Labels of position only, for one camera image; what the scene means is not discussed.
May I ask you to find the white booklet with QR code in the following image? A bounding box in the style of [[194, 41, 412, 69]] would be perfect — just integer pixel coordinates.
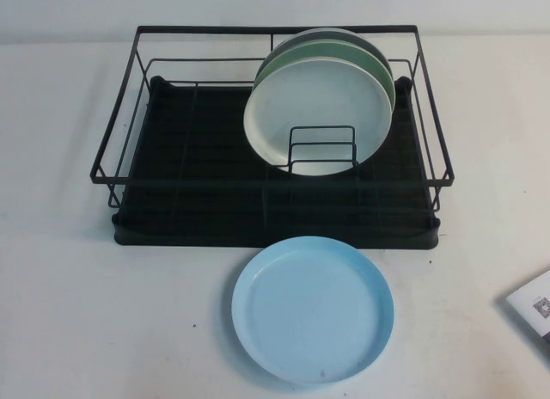
[[500, 267, 550, 345]]

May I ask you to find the dark grey round plate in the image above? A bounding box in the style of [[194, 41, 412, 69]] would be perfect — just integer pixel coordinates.
[[274, 28, 391, 80]]

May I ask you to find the pale grey-white round plate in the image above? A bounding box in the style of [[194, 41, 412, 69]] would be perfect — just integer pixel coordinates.
[[242, 57, 394, 178]]

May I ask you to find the black wire dish rack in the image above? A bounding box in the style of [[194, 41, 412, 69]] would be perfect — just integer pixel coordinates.
[[88, 24, 456, 242]]

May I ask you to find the black plastic drip tray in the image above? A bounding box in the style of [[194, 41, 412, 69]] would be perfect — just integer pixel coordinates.
[[110, 74, 442, 249]]

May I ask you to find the light blue round plate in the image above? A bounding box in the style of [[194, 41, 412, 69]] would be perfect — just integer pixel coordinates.
[[230, 243, 395, 387]]

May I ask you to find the green round plate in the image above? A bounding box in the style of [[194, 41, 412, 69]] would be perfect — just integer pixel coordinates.
[[255, 38, 396, 113]]

